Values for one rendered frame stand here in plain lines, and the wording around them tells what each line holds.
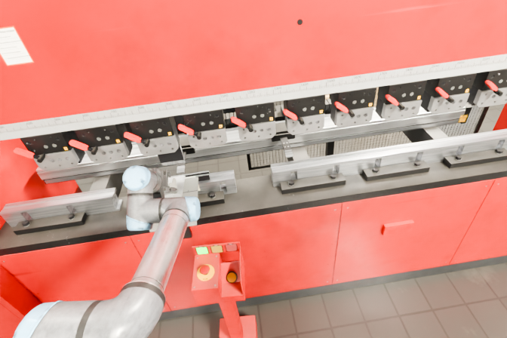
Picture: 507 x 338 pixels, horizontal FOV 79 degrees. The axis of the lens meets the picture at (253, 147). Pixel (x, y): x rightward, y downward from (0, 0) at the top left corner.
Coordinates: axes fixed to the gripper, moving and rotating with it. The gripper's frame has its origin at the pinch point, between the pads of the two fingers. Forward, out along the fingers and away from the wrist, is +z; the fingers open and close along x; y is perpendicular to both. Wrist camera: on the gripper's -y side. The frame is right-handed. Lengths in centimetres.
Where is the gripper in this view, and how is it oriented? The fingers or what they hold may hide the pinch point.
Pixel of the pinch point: (168, 192)
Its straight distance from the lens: 130.9
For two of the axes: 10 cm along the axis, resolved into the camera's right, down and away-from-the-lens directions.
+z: 0.2, 2.2, 9.8
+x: -10.0, 0.9, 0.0
